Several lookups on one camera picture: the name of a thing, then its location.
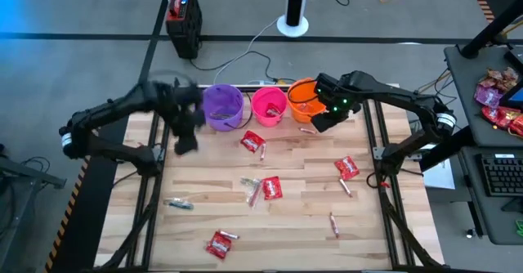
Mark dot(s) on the Smarties candy roll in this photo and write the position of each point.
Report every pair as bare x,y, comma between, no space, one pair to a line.
334,225
229,235
304,107
254,196
307,131
345,187
262,152

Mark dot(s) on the black aluminium table frame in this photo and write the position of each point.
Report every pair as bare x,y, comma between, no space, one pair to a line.
156,183

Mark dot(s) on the red black equipment case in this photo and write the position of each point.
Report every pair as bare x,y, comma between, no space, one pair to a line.
184,23

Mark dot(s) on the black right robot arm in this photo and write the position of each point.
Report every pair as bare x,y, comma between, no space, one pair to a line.
400,97

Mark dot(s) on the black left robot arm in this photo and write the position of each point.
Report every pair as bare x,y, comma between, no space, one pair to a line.
102,109

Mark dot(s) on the red Skittles packet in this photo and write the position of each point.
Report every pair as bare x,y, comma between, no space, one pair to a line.
218,245
347,168
273,110
252,141
272,188

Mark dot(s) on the pink halloween bucket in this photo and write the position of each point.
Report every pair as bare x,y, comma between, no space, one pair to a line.
265,97

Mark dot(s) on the black floor stand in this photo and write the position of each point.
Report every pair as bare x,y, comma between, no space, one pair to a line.
28,175

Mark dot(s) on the clear green candy wrapper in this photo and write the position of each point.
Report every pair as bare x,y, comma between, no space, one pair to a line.
248,181
220,115

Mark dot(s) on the black yellow hazard strip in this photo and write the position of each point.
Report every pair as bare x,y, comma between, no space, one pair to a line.
65,224

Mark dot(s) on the brown candy pile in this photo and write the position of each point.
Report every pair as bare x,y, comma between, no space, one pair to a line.
500,79

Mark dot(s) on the black diagonal stand pole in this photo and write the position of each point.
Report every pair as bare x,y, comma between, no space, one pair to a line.
490,28

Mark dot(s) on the orange halloween bucket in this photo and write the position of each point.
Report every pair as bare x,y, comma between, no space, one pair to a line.
300,95

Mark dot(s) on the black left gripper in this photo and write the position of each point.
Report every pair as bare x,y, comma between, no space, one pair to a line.
181,109

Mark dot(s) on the red candy packets pile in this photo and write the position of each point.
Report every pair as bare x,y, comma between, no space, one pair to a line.
500,117

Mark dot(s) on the white power strip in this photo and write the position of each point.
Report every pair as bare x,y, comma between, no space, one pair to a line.
261,82

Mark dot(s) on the white paper sheet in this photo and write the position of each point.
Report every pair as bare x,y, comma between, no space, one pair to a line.
440,175

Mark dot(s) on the purple candy bag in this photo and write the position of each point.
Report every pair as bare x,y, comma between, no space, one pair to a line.
488,96

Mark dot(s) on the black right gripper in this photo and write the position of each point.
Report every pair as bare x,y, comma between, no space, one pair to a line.
335,99

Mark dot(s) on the black keyboard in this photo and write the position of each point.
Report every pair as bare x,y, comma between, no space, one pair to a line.
502,175

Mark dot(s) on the black pole white round base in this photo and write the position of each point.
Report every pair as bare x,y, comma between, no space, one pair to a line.
295,3

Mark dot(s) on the grey side desk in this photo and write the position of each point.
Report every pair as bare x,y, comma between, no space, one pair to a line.
470,101

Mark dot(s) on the clear blue candy wrapper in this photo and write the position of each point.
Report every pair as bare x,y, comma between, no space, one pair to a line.
178,203

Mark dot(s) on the purple halloween bucket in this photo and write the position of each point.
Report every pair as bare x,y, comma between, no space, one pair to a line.
213,101

